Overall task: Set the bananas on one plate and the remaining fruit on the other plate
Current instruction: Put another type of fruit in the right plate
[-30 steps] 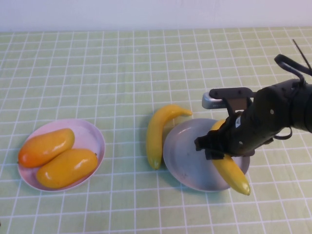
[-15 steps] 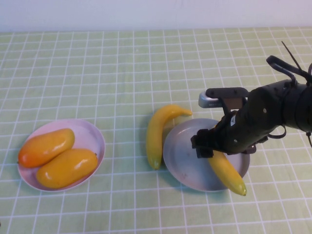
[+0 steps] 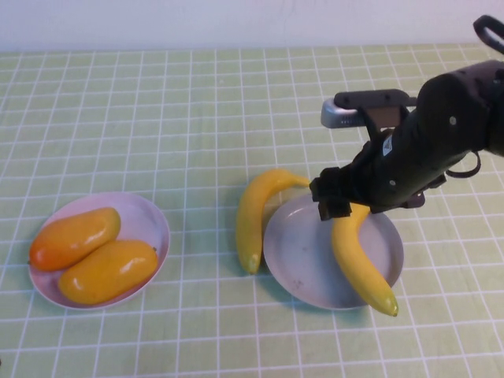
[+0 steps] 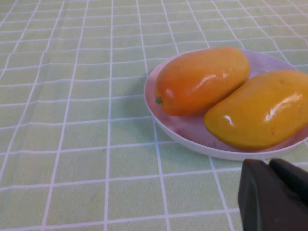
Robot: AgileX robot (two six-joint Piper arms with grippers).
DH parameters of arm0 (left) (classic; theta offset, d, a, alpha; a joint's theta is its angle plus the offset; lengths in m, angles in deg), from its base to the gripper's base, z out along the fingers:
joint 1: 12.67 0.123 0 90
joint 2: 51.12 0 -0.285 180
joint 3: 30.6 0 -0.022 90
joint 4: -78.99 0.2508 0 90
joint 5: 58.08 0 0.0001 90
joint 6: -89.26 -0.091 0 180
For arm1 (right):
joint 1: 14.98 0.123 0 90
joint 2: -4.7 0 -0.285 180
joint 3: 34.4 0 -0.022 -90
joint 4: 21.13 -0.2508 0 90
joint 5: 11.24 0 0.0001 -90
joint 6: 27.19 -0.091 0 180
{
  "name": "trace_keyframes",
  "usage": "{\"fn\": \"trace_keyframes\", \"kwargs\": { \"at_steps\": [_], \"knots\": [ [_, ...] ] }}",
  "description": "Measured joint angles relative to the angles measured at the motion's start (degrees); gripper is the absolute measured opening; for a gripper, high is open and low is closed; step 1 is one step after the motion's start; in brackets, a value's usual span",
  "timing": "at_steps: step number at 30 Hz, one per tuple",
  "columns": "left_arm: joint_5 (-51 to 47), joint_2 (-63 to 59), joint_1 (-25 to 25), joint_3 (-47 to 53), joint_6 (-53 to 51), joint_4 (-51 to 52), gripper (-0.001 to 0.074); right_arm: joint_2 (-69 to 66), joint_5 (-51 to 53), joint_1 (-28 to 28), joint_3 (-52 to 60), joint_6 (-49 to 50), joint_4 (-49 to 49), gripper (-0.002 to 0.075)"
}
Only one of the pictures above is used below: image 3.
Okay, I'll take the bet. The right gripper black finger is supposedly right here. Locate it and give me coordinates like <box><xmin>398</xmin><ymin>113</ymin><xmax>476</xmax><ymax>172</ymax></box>
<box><xmin>317</xmin><ymin>196</ymin><xmax>352</xmax><ymax>221</ymax></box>
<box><xmin>309</xmin><ymin>167</ymin><xmax>341</xmax><ymax>202</ymax></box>

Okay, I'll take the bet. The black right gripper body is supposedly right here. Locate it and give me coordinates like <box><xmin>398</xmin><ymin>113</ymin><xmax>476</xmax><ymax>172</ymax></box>
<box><xmin>337</xmin><ymin>112</ymin><xmax>473</xmax><ymax>214</ymax></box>

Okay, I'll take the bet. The slightly curved yellow banana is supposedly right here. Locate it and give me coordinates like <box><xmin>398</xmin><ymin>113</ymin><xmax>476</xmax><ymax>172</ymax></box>
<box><xmin>332</xmin><ymin>203</ymin><xmax>399</xmax><ymax>318</ymax></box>

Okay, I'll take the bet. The strongly curved yellow banana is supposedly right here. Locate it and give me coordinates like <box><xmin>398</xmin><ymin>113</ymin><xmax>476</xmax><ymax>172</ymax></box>
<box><xmin>235</xmin><ymin>168</ymin><xmax>312</xmax><ymax>276</ymax></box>

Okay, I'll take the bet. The yellow-orange mango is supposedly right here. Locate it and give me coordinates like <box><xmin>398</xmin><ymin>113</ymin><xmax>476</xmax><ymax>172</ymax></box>
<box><xmin>57</xmin><ymin>239</ymin><xmax>159</xmax><ymax>306</ymax></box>

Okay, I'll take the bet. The orange mango with reddish end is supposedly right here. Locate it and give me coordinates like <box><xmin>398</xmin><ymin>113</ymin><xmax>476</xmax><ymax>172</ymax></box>
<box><xmin>29</xmin><ymin>207</ymin><xmax>122</xmax><ymax>272</ymax></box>

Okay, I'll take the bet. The blue-grey round plate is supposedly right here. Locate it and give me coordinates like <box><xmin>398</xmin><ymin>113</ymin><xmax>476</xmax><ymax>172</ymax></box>
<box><xmin>262</xmin><ymin>191</ymin><xmax>405</xmax><ymax>312</ymax></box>

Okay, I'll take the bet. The pink round plate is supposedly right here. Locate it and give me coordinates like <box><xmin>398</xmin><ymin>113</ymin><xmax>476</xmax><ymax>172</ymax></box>
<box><xmin>28</xmin><ymin>191</ymin><xmax>171</xmax><ymax>311</ymax></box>

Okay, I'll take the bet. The green checked tablecloth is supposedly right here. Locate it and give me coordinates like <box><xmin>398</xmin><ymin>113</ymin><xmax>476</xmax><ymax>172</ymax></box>
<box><xmin>0</xmin><ymin>43</ymin><xmax>504</xmax><ymax>378</ymax></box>

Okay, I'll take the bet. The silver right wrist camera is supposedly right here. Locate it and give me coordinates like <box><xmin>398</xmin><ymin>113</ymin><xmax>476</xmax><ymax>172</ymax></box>
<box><xmin>321</xmin><ymin>90</ymin><xmax>418</xmax><ymax>129</ymax></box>

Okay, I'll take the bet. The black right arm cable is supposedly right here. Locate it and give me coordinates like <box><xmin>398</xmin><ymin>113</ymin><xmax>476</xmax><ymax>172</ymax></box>
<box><xmin>472</xmin><ymin>14</ymin><xmax>504</xmax><ymax>54</ymax></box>

